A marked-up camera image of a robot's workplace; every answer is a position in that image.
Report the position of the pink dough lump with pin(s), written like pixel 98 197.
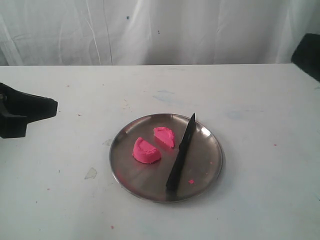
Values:
pixel 165 135
pixel 144 152

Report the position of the black knife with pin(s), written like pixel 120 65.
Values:
pixel 173 180

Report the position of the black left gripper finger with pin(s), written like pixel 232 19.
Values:
pixel 18 109

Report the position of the round steel plate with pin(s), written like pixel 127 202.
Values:
pixel 203 163

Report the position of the small pink dough crumb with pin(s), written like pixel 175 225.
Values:
pixel 191 181

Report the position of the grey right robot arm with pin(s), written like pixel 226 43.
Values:
pixel 307 55

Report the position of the white backdrop curtain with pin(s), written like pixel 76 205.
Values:
pixel 153 32

